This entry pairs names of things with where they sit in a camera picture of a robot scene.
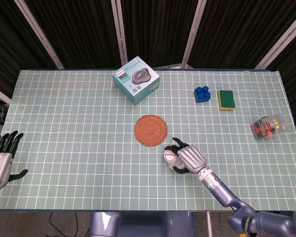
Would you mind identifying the white table leg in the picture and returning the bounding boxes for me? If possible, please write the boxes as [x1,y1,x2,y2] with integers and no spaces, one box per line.
[206,211,212,237]

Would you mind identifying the blue toy building brick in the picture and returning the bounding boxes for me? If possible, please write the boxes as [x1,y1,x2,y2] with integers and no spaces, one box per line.
[193,85,212,103]

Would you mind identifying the blue-grey robot torso base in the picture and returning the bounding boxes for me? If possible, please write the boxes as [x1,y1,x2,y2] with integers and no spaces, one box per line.
[88,211,195,237]

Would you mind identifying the dark pleated curtain panel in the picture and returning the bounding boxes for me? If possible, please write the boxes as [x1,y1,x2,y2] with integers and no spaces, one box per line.
[267,23,296,125]
[188,0,296,70]
[0,0,58,99]
[120,0,200,68]
[24,0,121,70]

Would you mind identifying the clear bag of red parts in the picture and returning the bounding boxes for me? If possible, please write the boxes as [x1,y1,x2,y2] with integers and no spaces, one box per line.
[251,114,289,142]

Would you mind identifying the teal cardboard product box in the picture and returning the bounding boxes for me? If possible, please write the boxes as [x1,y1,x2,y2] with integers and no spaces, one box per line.
[112,56,160,106]

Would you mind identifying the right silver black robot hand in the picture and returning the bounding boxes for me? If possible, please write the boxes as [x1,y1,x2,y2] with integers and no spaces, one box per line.
[164,137,208,175]

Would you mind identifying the green white grid tablecloth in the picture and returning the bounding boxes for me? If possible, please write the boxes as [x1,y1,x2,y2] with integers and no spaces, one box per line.
[0,69,296,212]

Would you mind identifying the round brown woven coaster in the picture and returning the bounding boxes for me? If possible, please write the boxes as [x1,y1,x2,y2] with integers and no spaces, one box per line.
[134,115,168,147]

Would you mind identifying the yellow green scrub sponge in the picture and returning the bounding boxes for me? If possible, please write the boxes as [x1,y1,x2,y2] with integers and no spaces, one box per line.
[217,89,236,111]

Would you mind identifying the white floral paper cup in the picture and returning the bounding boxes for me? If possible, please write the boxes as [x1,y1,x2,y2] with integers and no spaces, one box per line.
[164,150,185,171]

